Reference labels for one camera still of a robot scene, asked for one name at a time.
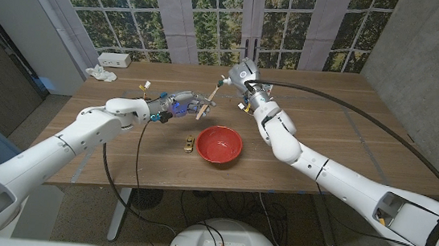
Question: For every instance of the printed window backdrop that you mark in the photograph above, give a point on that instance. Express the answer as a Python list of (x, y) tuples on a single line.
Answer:
[(173, 13)]

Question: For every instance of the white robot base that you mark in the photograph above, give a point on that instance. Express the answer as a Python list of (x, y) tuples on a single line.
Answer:
[(228, 241)]

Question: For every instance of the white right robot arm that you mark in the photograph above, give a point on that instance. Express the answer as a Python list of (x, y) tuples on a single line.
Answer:
[(359, 181)]

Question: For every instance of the red bowl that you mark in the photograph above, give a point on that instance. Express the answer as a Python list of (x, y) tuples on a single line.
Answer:
[(219, 145)]

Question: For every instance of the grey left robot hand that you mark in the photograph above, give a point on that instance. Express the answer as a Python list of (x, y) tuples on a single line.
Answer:
[(183, 104)]

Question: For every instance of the crumpled white tissue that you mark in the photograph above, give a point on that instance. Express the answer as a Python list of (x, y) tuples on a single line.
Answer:
[(101, 73)]

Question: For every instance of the white power strip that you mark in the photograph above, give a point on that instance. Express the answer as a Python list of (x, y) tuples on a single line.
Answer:
[(114, 60)]

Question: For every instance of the yellow toy car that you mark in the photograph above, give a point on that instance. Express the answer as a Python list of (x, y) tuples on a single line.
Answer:
[(188, 144)]

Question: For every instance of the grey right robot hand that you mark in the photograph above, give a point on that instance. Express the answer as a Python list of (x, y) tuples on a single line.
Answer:
[(244, 77)]

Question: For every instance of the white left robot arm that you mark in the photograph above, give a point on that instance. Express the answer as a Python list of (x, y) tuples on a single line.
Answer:
[(59, 148)]

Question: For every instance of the black round floor fan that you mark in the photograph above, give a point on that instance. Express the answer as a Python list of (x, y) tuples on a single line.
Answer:
[(146, 199)]

